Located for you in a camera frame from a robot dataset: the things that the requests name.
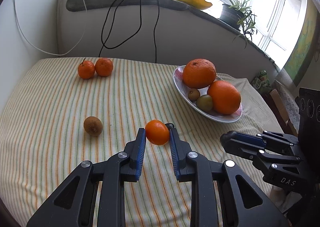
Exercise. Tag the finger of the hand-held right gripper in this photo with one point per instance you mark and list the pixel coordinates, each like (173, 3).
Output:
(250, 138)
(237, 144)

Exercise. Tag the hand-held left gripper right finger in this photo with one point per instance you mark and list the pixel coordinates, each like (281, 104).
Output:
(175, 157)

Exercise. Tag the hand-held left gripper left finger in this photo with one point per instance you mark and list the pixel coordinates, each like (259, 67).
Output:
(140, 152)

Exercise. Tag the small smooth mandarin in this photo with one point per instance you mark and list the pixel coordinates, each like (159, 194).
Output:
(157, 132)

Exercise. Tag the large smooth orange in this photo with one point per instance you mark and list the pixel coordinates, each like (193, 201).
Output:
(223, 98)

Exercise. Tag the greenish brown round fruit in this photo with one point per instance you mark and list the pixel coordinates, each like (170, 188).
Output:
(205, 103)

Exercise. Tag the brown kiwi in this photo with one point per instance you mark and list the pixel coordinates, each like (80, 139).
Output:
(193, 94)
(93, 126)

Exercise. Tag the floral rimmed white bowl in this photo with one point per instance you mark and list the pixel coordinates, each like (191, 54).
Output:
(178, 79)

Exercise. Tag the large wrinkled orange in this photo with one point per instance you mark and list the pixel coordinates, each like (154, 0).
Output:
(199, 73)

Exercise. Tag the white patterned cloth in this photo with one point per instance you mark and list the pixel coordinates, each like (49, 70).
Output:
(287, 97)

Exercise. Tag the cardboard box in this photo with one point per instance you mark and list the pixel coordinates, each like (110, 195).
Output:
(276, 97)

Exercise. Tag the green patterned bag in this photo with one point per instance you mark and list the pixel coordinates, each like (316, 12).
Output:
(261, 82)

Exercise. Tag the white fabric bundle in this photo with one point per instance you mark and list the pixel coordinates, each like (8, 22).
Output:
(278, 199)

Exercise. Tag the striped cloth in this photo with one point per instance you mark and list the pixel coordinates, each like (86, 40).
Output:
(62, 107)

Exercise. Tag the stemless mandarin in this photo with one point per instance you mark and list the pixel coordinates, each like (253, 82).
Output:
(104, 67)

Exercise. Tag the mandarin with stem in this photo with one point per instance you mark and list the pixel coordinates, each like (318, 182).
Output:
(86, 70)

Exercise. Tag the potted spider plant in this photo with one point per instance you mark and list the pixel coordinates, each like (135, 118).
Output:
(231, 13)

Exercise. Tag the white refrigerator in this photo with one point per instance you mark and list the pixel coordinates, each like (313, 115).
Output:
(37, 4)

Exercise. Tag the green wall map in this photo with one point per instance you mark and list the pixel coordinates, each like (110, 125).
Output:
(302, 47)

